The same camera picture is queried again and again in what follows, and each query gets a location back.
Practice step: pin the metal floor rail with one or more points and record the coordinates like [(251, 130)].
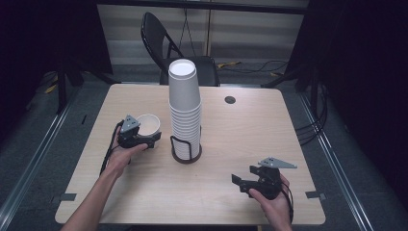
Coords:
[(40, 154), (337, 166)]

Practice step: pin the dark round table grommet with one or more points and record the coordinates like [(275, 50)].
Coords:
[(230, 99)]

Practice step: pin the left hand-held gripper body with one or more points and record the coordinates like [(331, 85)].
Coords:
[(130, 139)]

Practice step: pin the black tape strip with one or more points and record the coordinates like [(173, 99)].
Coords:
[(84, 119)]

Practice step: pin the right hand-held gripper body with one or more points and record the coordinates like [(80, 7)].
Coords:
[(269, 184)]

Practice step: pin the grey tape piece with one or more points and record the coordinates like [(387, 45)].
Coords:
[(316, 194), (68, 196)]

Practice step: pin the stack of white paper cups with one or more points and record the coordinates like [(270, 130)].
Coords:
[(185, 96)]

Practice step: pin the person's right hand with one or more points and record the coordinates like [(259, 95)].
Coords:
[(275, 208)]

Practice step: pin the single white paper cup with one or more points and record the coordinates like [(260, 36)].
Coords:
[(150, 123)]

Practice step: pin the black stand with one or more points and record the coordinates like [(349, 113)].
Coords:
[(61, 93), (282, 79)]

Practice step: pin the person's left hand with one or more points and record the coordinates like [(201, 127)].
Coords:
[(120, 159)]

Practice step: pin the black folding chair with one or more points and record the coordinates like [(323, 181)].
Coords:
[(150, 35)]

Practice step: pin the yellow tape piece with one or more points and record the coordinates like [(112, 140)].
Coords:
[(50, 89)]

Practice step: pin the dark curtain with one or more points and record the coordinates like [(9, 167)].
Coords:
[(369, 64), (38, 32)]

